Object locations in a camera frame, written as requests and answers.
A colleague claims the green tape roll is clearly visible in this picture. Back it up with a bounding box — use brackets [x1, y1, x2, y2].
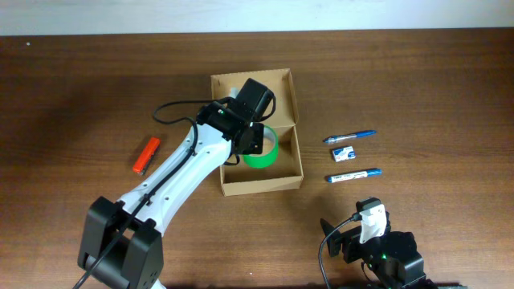
[243, 126, 279, 169]

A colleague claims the white blue staples box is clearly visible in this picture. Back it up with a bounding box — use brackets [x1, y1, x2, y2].
[331, 146, 356, 162]

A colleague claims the orange stapler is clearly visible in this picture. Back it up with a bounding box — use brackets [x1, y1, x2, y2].
[132, 136, 161, 175]

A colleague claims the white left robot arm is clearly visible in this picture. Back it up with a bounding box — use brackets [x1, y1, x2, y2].
[75, 78, 276, 289]

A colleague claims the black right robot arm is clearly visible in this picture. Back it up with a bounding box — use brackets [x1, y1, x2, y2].
[320, 219, 436, 289]

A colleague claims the blue white board marker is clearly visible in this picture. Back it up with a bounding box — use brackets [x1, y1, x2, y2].
[327, 169, 382, 183]

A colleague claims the brown cardboard box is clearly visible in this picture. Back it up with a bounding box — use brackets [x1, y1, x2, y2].
[210, 68, 304, 197]

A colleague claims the blue ballpoint pen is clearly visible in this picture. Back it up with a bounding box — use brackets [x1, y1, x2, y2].
[323, 130, 377, 144]

